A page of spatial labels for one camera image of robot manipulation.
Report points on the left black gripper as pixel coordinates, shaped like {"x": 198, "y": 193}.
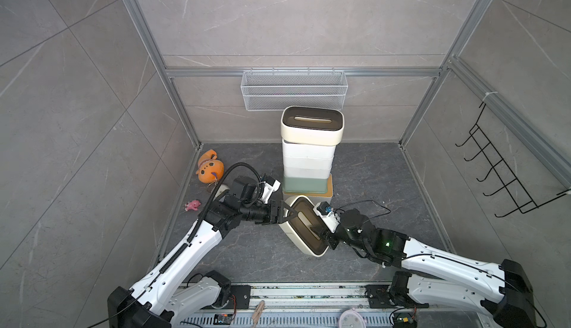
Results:
{"x": 279, "y": 213}

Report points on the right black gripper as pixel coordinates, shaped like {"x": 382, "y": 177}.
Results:
{"x": 331, "y": 242}

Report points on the green tissue box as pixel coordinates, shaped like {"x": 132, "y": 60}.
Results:
{"x": 306, "y": 185}

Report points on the cream box dark lid back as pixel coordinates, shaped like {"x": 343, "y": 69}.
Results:
{"x": 303, "y": 226}

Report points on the cream box dark lid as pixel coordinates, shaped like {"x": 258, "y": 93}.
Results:
{"x": 312, "y": 126}
{"x": 303, "y": 226}

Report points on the grey lid white tissue box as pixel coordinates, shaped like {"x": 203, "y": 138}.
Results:
{"x": 295, "y": 150}

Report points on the large bamboo lid tissue box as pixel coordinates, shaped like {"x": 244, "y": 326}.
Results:
{"x": 315, "y": 198}

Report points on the small bamboo lid tissue box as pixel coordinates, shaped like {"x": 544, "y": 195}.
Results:
{"x": 304, "y": 173}

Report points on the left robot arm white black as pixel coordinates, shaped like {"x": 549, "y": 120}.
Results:
{"x": 157, "y": 300}

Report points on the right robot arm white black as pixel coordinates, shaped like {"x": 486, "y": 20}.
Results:
{"x": 427, "y": 276}

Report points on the small grey alarm clock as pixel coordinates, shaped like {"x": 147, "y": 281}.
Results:
{"x": 223, "y": 189}

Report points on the orange plush toy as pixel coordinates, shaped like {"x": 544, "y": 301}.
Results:
{"x": 209, "y": 168}

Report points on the small pink toy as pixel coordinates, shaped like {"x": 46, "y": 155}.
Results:
{"x": 193, "y": 205}

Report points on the pink round object front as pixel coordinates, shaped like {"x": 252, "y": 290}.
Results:
{"x": 351, "y": 319}

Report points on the small circuit board front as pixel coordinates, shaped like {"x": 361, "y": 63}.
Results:
{"x": 223, "y": 319}

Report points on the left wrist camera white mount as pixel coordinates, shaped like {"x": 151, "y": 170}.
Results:
{"x": 270, "y": 185}

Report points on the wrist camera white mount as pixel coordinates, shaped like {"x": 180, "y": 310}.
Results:
{"x": 327, "y": 214}
{"x": 270, "y": 185}

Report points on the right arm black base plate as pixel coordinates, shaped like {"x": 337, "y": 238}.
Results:
{"x": 379, "y": 296}

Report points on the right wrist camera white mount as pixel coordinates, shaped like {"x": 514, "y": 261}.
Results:
{"x": 327, "y": 214}

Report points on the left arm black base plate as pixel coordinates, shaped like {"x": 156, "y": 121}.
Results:
{"x": 239, "y": 297}

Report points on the wooden brush handle front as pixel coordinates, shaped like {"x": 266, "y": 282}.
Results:
{"x": 258, "y": 311}

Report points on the white wire mesh basket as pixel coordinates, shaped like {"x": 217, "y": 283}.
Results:
{"x": 275, "y": 90}

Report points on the black wire hook rack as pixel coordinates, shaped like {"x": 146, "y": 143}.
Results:
{"x": 498, "y": 167}

